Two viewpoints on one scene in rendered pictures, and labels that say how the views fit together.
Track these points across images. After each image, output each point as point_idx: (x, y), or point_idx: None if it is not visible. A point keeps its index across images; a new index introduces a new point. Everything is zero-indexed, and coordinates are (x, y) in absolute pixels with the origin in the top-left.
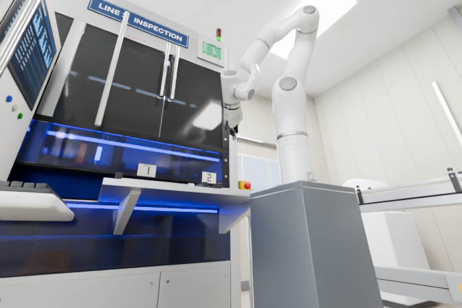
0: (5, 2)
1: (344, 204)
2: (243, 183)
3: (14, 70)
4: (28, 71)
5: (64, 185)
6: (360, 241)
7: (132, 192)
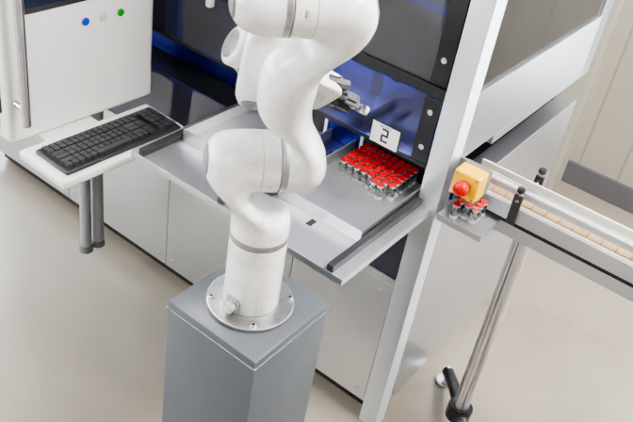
0: None
1: (224, 363)
2: (457, 177)
3: None
4: None
5: (219, 64)
6: (233, 405)
7: None
